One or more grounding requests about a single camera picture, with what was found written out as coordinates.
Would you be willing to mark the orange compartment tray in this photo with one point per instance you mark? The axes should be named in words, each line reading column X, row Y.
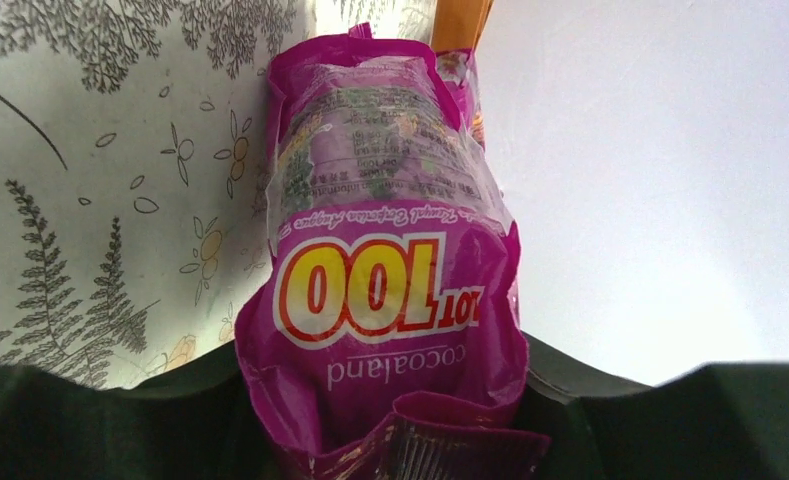
column 458, row 24

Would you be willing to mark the white floral tablecloth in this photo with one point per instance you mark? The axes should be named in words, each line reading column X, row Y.
column 133, row 173

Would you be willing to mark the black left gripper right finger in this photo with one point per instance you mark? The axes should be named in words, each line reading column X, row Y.
column 720, row 421

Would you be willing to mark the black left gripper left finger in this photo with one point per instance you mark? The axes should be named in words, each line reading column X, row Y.
column 193, row 422

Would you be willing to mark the purple grape candy bag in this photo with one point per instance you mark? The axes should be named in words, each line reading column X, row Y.
column 386, row 343
column 458, row 69

